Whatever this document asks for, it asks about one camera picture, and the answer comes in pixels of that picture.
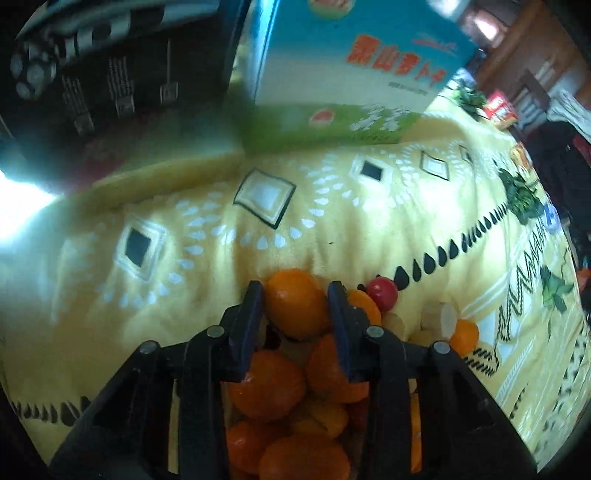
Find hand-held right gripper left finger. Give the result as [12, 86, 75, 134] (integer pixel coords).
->
[48, 279, 266, 480]

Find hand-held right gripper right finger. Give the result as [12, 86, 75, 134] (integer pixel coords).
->
[327, 280, 539, 480]

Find toy grapes and oranges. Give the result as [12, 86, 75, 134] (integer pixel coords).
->
[222, 288, 481, 480]

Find round tangerine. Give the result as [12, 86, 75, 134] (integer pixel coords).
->
[264, 269, 330, 341]

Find beige cut fruit piece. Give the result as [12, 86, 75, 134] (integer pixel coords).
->
[382, 311, 408, 341]
[421, 301, 459, 343]

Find red cherry tomato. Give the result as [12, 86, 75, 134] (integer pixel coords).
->
[366, 276, 399, 313]

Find yellow patterned bedspread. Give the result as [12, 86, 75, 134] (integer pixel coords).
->
[0, 69, 591, 472]

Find green leafy vegetable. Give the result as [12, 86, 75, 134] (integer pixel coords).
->
[454, 73, 486, 117]
[541, 265, 576, 313]
[500, 168, 546, 225]

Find blue printed carton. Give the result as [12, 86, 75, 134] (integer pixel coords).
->
[240, 0, 479, 154]

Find orange snack packet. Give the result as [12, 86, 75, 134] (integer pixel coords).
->
[510, 142, 533, 172]

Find red instant noodle cup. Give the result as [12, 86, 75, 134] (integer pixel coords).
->
[484, 90, 517, 128]

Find pile of clothes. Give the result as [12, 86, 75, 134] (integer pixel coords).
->
[521, 89, 591, 232]

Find black printed box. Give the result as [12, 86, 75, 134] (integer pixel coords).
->
[0, 0, 254, 158]

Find brown wooden wardrobe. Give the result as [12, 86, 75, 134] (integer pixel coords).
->
[462, 0, 591, 100]

